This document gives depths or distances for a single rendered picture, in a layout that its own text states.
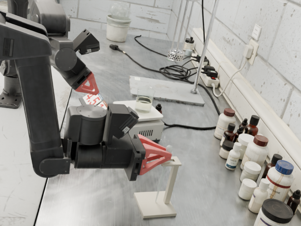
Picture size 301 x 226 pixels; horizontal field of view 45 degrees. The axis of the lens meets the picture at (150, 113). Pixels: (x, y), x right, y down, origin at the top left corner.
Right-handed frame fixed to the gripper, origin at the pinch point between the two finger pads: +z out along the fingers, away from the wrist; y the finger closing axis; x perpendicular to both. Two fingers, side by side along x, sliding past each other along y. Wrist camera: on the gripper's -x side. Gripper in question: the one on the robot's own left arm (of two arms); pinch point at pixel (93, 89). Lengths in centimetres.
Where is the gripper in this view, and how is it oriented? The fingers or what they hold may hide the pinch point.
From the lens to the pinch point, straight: 107.7
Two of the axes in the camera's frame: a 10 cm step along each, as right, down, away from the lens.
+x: -7.0, 7.1, -0.2
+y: -4.8, -4.5, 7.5
